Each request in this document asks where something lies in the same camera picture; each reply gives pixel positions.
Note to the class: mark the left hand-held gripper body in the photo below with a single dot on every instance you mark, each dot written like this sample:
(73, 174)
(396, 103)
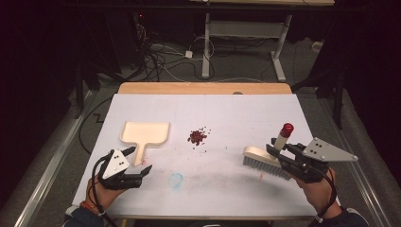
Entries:
(115, 167)

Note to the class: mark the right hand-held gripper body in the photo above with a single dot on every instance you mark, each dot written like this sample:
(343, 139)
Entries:
(315, 157)

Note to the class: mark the cream brush with red cap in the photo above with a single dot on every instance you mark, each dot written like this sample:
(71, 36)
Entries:
(256, 155)

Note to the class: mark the cream dustpan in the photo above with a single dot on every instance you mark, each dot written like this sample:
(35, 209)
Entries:
(145, 134)

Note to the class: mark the pile of red beans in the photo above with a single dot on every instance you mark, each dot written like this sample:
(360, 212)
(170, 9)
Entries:
(197, 137)

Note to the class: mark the person's left hand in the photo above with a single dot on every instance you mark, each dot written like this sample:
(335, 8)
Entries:
(104, 195)

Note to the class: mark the person's right hand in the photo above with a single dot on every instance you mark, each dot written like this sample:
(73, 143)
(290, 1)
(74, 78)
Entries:
(318, 192)

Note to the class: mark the orange wristband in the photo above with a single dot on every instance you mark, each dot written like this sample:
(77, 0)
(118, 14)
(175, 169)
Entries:
(87, 206)

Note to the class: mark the black stand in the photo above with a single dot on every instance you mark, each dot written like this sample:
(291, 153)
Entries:
(78, 94)
(339, 104)

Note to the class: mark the white table mat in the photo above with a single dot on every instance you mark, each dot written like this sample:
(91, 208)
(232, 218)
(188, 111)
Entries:
(220, 110)

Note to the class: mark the grey table grommet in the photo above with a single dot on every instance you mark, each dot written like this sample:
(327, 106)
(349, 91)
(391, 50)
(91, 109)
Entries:
(237, 93)

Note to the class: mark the white floor socket box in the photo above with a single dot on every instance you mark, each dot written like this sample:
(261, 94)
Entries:
(317, 46)

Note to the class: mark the white power adapter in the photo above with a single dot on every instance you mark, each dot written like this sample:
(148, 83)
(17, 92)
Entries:
(188, 54)

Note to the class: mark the metal floor rail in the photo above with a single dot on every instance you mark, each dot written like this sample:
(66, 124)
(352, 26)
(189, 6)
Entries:
(365, 189)
(47, 176)

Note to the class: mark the white desk frame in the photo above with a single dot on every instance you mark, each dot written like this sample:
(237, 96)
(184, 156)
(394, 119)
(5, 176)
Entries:
(244, 29)

